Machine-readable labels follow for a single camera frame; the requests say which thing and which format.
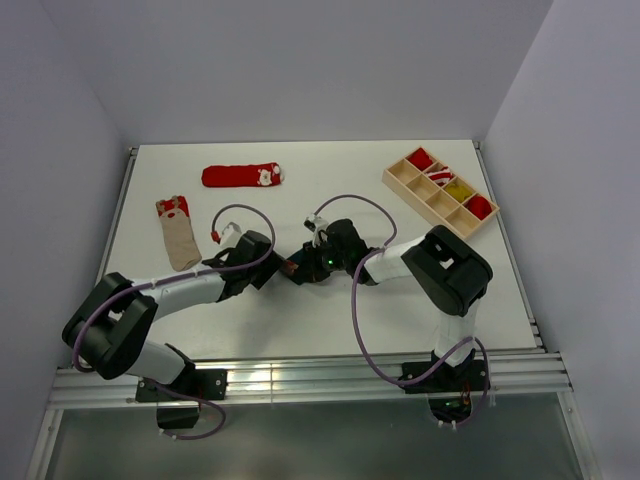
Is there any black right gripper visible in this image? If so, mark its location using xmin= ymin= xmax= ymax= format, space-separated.
xmin=294 ymin=238 xmax=350 ymax=283

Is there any dark green reindeer sock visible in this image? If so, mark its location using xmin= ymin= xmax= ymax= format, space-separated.
xmin=281 ymin=249 xmax=305 ymax=277

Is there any red reindeer sock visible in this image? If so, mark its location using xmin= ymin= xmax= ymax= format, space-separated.
xmin=466 ymin=195 xmax=493 ymax=221

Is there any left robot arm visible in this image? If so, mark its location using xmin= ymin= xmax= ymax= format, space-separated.
xmin=61 ymin=230 xmax=284 ymax=399

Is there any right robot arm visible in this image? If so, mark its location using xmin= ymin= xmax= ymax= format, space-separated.
xmin=282 ymin=219 xmax=493 ymax=390

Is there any beige reindeer sock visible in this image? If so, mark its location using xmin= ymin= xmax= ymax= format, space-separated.
xmin=155 ymin=195 xmax=202 ymax=272

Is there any red santa sock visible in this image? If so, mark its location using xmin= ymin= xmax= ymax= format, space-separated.
xmin=201 ymin=162 xmax=284 ymax=188

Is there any wooden compartment tray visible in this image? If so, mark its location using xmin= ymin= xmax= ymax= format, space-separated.
xmin=382 ymin=146 xmax=500 ymax=240

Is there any rolled red sock in tray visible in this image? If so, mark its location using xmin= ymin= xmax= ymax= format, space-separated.
xmin=406 ymin=147 xmax=434 ymax=171

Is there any rolled striped sock in tray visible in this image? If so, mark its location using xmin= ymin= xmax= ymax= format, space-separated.
xmin=427 ymin=167 xmax=454 ymax=187

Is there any rolled yellow sock in tray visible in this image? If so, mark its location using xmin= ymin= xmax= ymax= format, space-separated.
xmin=444 ymin=183 xmax=474 ymax=203

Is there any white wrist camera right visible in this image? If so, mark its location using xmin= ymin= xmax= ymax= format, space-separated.
xmin=303 ymin=214 xmax=328 ymax=247

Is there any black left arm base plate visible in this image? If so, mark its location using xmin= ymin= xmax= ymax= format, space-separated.
xmin=135 ymin=369 xmax=227 ymax=403

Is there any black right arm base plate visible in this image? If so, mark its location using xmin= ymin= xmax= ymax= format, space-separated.
xmin=399 ymin=356 xmax=491 ymax=394

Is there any black box under frame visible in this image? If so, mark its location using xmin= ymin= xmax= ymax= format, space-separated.
xmin=156 ymin=407 xmax=200 ymax=431

